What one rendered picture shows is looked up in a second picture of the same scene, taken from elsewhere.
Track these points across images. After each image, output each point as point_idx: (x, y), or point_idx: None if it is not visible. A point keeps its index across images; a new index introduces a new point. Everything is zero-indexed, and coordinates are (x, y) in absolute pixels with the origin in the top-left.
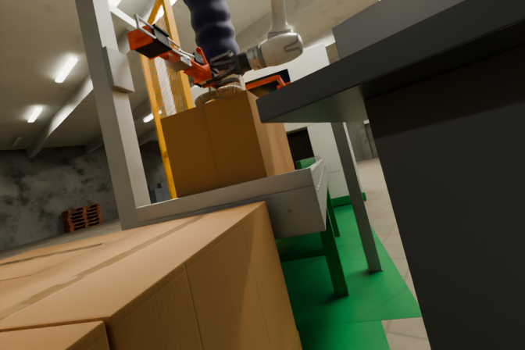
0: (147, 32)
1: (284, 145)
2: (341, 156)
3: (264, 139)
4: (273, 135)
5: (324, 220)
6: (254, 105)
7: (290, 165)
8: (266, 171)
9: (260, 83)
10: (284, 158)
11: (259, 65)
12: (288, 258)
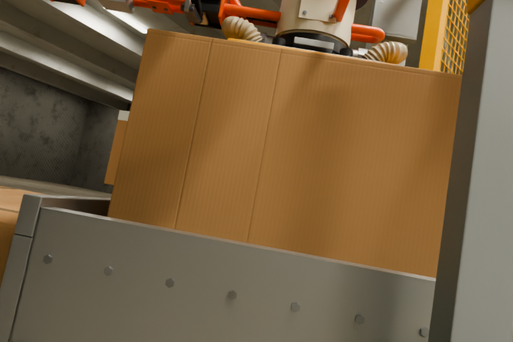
0: None
1: (378, 178)
2: (437, 279)
3: (169, 132)
4: (260, 133)
5: (21, 330)
6: (170, 57)
7: (378, 243)
8: (114, 193)
9: None
10: (326, 208)
11: None
12: None
